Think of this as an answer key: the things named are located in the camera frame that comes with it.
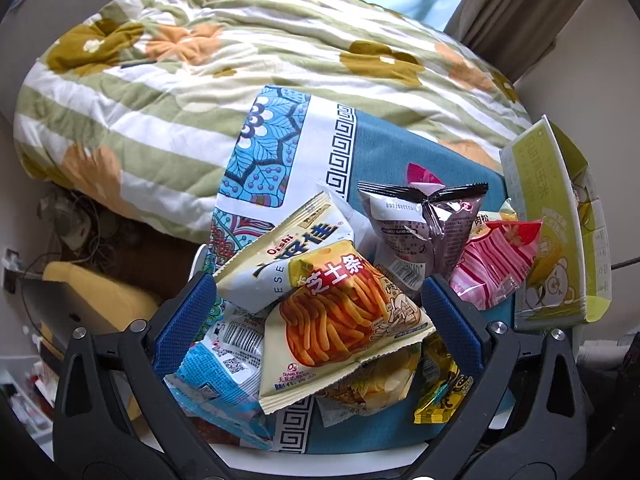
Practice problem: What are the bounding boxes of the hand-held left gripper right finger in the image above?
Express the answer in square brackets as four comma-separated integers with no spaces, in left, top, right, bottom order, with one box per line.
[415,274,588,480]

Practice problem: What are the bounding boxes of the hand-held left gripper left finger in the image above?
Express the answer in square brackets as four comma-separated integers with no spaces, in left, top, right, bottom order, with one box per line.
[52,270,236,480]

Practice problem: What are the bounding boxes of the orange cheese stick snack packet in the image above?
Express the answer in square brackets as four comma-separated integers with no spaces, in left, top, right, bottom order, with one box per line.
[259,240,436,415]

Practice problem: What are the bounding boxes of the green and white cardboard box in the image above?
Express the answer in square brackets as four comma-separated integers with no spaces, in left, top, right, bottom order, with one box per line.
[499,115,613,333]

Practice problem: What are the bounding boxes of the pink striped snack packet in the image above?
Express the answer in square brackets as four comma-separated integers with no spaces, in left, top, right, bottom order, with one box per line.
[449,217,545,311]

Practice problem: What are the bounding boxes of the blue and white snack packet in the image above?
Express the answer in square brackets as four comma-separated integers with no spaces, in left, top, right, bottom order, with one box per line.
[165,297,276,451]

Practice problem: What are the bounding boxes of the small yellow snack packet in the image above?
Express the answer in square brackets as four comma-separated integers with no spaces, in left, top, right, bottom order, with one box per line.
[412,332,476,426]

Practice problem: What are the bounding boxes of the purple snack packet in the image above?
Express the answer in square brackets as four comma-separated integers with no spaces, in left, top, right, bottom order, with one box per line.
[356,180,488,306]

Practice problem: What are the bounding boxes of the small white snack packet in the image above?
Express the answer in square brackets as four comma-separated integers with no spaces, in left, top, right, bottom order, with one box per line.
[470,200,518,241]

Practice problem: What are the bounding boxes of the yellow potato chip packet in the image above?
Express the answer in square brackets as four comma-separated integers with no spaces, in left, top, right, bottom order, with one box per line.
[312,342,423,428]

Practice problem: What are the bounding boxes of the white and yellow snack packet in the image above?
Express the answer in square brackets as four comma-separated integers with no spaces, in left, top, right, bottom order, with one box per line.
[214,191,357,313]

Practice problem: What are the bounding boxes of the small pink wrapper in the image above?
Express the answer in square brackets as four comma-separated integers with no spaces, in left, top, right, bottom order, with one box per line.
[407,162,446,186]

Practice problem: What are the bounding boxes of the white pipe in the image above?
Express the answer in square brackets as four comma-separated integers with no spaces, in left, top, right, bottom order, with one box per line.
[579,339,632,367]

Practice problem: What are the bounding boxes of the blue patterned tablecloth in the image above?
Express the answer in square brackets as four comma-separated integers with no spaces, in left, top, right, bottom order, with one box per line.
[165,85,516,456]

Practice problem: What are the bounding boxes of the floral striped quilt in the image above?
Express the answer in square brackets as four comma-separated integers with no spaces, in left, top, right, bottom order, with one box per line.
[12,0,533,251]

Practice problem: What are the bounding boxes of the beige curtain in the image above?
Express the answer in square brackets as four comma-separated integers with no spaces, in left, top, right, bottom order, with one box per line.
[442,0,606,86]

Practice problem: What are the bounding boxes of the tangled cables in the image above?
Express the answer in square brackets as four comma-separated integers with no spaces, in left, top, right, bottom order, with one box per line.
[40,187,133,273]

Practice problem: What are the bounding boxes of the wall socket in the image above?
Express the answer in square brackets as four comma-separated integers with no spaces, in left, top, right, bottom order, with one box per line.
[2,249,25,292]

